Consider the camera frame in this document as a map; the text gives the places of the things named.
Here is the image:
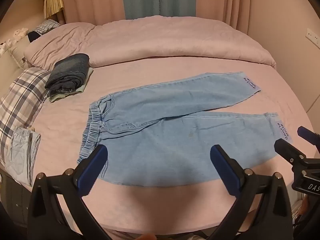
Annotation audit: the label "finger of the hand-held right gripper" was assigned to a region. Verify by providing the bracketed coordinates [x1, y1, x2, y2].
[274, 139, 307, 167]
[297, 126, 320, 146]

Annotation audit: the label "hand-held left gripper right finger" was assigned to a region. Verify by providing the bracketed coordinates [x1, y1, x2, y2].
[210, 144, 293, 240]

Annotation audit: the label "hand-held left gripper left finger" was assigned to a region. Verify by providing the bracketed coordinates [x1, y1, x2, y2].
[27, 144, 118, 240]

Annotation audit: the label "light blue denim pants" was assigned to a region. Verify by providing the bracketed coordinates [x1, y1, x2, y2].
[76, 71, 294, 188]

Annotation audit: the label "folded pale denim pants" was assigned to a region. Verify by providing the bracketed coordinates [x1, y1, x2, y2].
[4, 126, 42, 187]

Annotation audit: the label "folded light green cloth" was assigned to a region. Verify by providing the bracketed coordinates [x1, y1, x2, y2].
[48, 67, 94, 103]

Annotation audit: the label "plaid pillow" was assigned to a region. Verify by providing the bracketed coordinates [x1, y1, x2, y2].
[0, 67, 52, 167]

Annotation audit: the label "folded dark blue garment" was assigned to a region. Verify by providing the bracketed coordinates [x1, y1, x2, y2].
[44, 53, 90, 92]

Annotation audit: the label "pink duvet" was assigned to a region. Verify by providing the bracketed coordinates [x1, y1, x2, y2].
[24, 15, 277, 71]

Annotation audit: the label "checked blue cloth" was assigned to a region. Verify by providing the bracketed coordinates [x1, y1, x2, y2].
[28, 19, 61, 42]

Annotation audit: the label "white plush toy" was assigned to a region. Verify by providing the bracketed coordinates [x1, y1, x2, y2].
[12, 27, 29, 40]

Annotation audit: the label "pink curtain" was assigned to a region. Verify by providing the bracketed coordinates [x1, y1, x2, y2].
[57, 0, 125, 26]
[195, 0, 250, 34]

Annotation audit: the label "yellow fringed cloth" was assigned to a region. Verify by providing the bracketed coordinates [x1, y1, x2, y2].
[44, 0, 65, 19]

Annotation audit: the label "white wall socket strip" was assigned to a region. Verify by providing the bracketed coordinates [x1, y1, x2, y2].
[306, 28, 320, 45]

